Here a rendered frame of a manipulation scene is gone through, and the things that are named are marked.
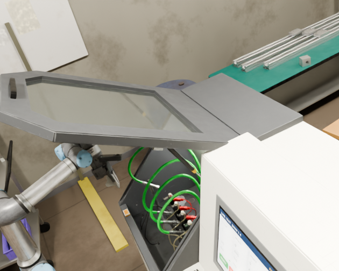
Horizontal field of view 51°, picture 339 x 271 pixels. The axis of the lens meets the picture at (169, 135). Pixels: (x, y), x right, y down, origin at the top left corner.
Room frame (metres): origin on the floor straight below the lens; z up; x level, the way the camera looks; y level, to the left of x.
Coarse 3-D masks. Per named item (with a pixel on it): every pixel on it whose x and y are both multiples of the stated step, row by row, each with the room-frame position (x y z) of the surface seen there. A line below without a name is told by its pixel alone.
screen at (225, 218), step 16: (224, 208) 0.96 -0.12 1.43; (224, 224) 0.95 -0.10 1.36; (240, 224) 0.86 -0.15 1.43; (224, 240) 0.94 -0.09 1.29; (240, 240) 0.85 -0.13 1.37; (256, 240) 0.77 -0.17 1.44; (224, 256) 0.92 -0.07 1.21; (240, 256) 0.83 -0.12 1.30; (256, 256) 0.76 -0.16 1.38; (272, 256) 0.69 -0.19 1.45
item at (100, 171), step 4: (100, 152) 1.54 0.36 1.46; (96, 156) 1.52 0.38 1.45; (92, 160) 1.53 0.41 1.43; (96, 160) 1.55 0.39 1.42; (92, 164) 1.53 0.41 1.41; (96, 164) 1.53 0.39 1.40; (100, 164) 1.52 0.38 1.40; (104, 164) 1.51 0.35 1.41; (108, 164) 1.54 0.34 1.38; (96, 168) 1.51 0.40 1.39; (100, 168) 1.50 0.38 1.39; (104, 168) 1.50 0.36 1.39; (108, 168) 1.50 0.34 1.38; (92, 172) 1.50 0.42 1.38; (96, 172) 1.50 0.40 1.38; (100, 172) 1.50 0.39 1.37; (104, 172) 1.49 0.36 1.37; (96, 176) 1.49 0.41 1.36; (100, 176) 1.49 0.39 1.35
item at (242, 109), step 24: (192, 96) 1.77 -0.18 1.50; (216, 96) 1.69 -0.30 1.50; (240, 96) 1.61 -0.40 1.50; (264, 96) 1.54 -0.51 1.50; (240, 120) 1.39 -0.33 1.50; (264, 120) 1.34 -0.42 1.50; (288, 120) 1.28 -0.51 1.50; (288, 144) 1.16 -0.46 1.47; (312, 144) 1.12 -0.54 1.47; (336, 144) 1.08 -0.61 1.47; (312, 168) 0.99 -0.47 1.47; (336, 168) 0.95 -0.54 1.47; (336, 192) 0.84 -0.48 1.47
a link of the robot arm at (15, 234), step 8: (0, 192) 1.33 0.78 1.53; (16, 224) 1.30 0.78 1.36; (8, 232) 1.27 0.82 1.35; (16, 232) 1.28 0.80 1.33; (24, 232) 1.31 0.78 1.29; (8, 240) 1.28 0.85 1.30; (16, 240) 1.27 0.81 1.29; (24, 240) 1.29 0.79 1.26; (16, 248) 1.27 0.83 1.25; (24, 248) 1.28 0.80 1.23; (32, 248) 1.30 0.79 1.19; (24, 256) 1.27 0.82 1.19; (32, 256) 1.28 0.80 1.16; (40, 256) 1.30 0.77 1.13; (24, 264) 1.26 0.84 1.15; (32, 264) 1.26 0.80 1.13
